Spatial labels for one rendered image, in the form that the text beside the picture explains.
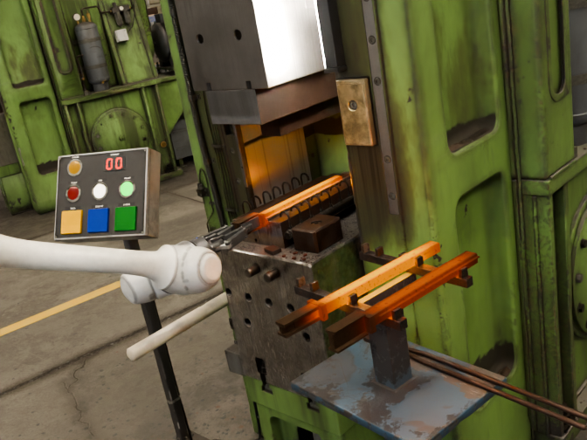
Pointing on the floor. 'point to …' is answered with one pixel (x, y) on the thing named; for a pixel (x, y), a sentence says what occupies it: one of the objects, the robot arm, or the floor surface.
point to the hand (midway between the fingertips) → (247, 224)
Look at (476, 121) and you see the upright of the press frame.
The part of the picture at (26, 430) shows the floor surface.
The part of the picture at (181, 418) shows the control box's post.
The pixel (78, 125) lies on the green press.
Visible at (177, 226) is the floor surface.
